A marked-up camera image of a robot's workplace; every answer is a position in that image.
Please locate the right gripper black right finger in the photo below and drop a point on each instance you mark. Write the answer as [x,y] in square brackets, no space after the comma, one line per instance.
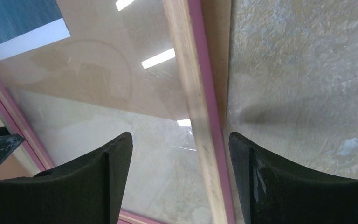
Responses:
[275,190]

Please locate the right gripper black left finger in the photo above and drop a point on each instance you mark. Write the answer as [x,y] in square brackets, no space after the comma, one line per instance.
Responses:
[85,190]

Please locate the clear acrylic sheet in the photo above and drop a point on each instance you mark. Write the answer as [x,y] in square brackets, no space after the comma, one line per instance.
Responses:
[105,123]

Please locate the pink wooden photo frame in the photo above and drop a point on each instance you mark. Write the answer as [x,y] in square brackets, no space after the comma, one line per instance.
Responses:
[203,123]

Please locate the ocean cliff photo print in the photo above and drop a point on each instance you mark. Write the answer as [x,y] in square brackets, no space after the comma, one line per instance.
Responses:
[29,24]

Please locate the brown cardboard backing board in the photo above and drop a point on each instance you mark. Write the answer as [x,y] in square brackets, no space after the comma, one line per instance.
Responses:
[163,58]

